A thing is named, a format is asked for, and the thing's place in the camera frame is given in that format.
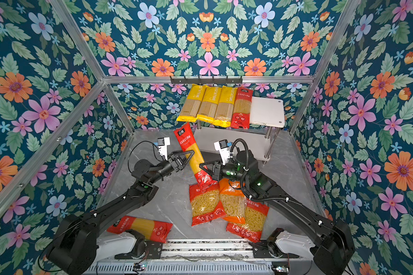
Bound black wall hook rack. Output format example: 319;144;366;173
170;76;243;85

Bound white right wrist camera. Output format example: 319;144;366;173
214;139;232;165

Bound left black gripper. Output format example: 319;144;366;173
147;149;190;186

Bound red macaroni bag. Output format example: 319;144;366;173
189;183;227;226
226;201;270;243

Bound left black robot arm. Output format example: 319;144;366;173
45;150;194;275

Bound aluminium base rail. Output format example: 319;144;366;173
69;238;324;275

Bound white two-tier shelf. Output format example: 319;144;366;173
194;97;285;162

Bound red spaghetti package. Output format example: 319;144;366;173
174;123;215;190
107;215;173;243
230;87;254;129

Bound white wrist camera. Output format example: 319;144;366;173
214;139;232;165
157;137;170;160

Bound orange macaroni bag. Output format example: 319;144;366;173
219;179;246;224

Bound yellow spaghetti package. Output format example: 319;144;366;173
177;84;207;123
196;87;222;123
212;87;238;128

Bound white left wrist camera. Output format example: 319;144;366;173
157;137;170;160

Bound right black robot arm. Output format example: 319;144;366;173
199;150;355;275

